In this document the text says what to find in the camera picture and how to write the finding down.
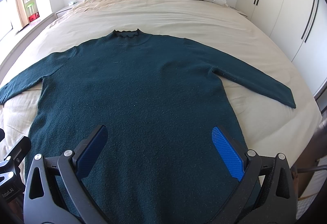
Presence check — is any beige bed with sheet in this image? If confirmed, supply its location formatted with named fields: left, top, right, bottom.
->
left=1, top=0, right=321, bottom=181

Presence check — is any dark teal knit sweater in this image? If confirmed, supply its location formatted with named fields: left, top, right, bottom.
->
left=1, top=30, right=296, bottom=223

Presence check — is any red box on shelf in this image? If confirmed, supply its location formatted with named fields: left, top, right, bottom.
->
left=28, top=12, right=40, bottom=22

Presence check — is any white bedside table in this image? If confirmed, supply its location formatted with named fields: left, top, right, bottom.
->
left=55, top=5, right=75, bottom=19

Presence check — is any white wardrobe with black handles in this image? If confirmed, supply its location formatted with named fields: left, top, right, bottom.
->
left=236, top=0, right=326, bottom=98

